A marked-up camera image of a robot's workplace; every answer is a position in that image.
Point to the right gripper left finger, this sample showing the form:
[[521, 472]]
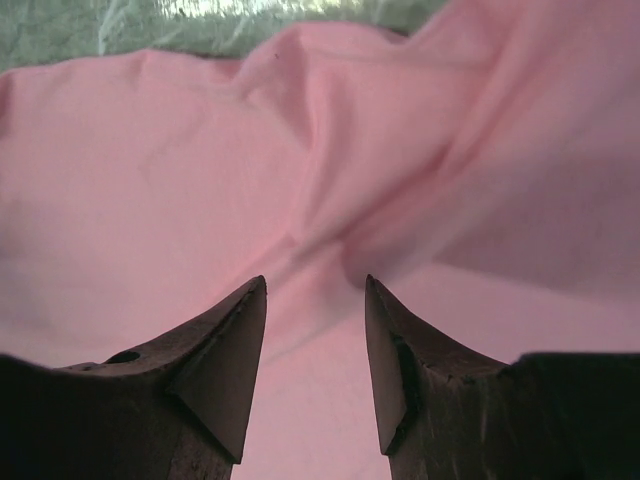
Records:
[[175, 407]]

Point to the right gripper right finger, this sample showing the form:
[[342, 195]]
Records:
[[445, 411]]

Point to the pink t shirt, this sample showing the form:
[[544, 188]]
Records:
[[485, 169]]

